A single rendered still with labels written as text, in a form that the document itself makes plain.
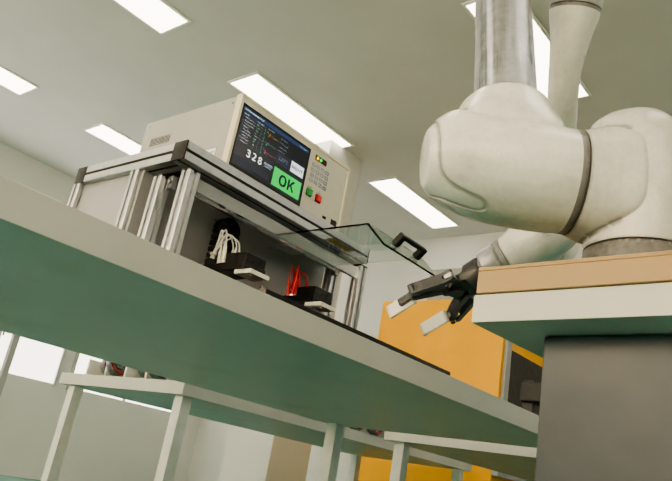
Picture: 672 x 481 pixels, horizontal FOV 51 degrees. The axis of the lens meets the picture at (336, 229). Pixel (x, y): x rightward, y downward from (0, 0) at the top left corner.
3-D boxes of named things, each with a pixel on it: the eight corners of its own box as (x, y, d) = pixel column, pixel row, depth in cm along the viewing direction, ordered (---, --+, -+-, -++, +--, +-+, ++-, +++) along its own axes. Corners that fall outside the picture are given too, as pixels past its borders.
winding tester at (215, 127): (339, 235, 194) (351, 169, 201) (224, 167, 163) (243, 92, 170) (242, 246, 218) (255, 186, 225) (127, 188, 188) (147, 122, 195)
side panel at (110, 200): (110, 307, 152) (149, 174, 163) (98, 303, 150) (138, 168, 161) (44, 309, 169) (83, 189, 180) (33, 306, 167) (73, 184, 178)
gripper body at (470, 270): (483, 279, 142) (446, 302, 145) (502, 292, 148) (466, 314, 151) (470, 250, 146) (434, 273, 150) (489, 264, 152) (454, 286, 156)
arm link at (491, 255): (527, 282, 145) (503, 296, 147) (510, 248, 151) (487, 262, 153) (508, 267, 139) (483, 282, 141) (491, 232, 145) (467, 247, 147)
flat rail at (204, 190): (359, 279, 194) (361, 269, 195) (188, 187, 150) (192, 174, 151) (356, 280, 194) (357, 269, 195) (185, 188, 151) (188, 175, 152)
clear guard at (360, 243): (437, 277, 178) (440, 255, 180) (383, 244, 161) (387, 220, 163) (337, 283, 198) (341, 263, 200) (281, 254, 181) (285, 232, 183)
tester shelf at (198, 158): (367, 263, 198) (370, 248, 199) (183, 157, 151) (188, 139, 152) (258, 271, 226) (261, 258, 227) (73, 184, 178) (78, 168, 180)
